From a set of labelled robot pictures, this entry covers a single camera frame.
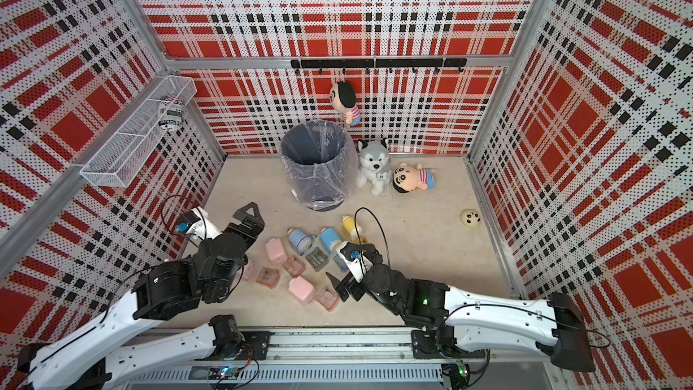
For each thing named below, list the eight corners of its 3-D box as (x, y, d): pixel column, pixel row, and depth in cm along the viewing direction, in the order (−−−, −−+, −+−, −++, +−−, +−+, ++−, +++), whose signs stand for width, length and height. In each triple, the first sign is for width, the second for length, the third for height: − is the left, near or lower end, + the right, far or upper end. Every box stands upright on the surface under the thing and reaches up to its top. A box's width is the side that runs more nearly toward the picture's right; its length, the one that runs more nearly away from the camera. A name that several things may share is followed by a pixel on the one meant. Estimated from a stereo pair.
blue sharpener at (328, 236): (329, 254, 92) (327, 247, 88) (319, 239, 96) (317, 231, 92) (342, 246, 94) (341, 239, 90) (332, 232, 98) (330, 224, 93)
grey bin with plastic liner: (290, 226, 102) (269, 177, 79) (301, 173, 119) (286, 120, 97) (356, 225, 101) (354, 176, 79) (357, 172, 119) (355, 120, 96)
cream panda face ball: (463, 227, 99) (465, 222, 96) (459, 213, 103) (461, 209, 100) (479, 227, 99) (482, 222, 96) (475, 213, 103) (478, 208, 100)
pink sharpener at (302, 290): (290, 291, 84) (285, 284, 79) (301, 279, 87) (298, 272, 82) (307, 308, 81) (303, 302, 76) (318, 295, 84) (315, 288, 79)
